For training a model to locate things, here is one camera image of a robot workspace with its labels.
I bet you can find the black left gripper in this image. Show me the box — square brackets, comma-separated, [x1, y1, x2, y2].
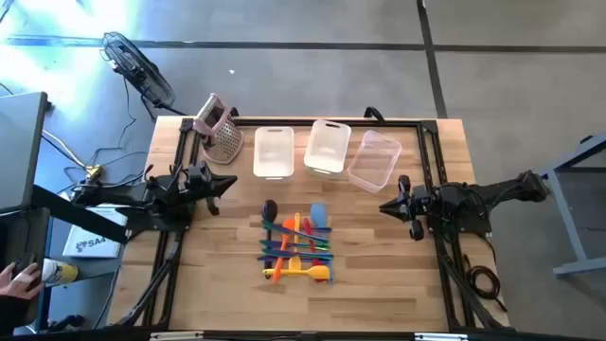
[187, 160, 238, 217]

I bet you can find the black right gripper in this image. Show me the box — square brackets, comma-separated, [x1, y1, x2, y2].
[380, 175, 432, 242]

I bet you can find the black slotted spoon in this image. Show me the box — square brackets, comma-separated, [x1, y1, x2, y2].
[260, 199, 278, 281]

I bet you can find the slim yellow silicone spatula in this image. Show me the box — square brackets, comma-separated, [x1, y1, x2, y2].
[288, 212, 303, 272]

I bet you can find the red silicone spatula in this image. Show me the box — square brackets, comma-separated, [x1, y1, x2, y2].
[302, 217, 329, 283]

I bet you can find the clear plastic bin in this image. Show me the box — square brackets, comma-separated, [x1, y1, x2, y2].
[347, 130, 403, 194]

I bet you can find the white plastic bin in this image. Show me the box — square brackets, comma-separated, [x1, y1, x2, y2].
[253, 126, 295, 182]
[303, 118, 352, 180]

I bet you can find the blue silicone spoon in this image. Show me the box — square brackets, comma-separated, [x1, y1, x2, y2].
[310, 202, 336, 285]

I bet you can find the black floor fan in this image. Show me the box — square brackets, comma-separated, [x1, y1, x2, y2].
[100, 31, 177, 110]

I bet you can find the white cardboard box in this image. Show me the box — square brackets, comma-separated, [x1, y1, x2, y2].
[62, 203, 129, 260]

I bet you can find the black desk beam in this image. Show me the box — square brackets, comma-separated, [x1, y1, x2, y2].
[31, 184, 130, 245]

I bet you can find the yellow white can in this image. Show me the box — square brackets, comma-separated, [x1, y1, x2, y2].
[41, 258, 80, 286]

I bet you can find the grey flat monitor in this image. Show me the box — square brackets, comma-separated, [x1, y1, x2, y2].
[0, 91, 49, 213]

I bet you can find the black computer mouse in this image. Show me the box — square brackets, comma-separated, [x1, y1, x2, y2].
[11, 254, 43, 291]

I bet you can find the black desk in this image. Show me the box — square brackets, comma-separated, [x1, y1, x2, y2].
[0, 206, 51, 328]

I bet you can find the person's hand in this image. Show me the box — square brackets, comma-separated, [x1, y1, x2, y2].
[0, 262, 45, 300]

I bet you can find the metal box grater pink handle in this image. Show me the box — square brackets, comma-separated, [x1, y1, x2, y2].
[192, 93, 245, 166]

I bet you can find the black aluminium table frame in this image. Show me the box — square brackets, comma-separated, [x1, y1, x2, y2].
[111, 116, 510, 332]

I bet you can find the coiled black cable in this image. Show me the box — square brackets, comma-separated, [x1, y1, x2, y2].
[465, 254, 508, 313]

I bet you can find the black floor cable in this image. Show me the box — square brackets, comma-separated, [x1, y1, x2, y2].
[61, 77, 190, 193]

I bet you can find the silver bracket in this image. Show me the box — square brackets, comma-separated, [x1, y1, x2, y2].
[150, 331, 205, 341]
[414, 332, 470, 341]

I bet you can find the white floor cable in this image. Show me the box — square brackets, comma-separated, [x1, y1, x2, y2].
[41, 128, 94, 171]

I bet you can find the grey metal table frame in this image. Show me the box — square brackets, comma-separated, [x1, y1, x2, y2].
[523, 132, 606, 278]

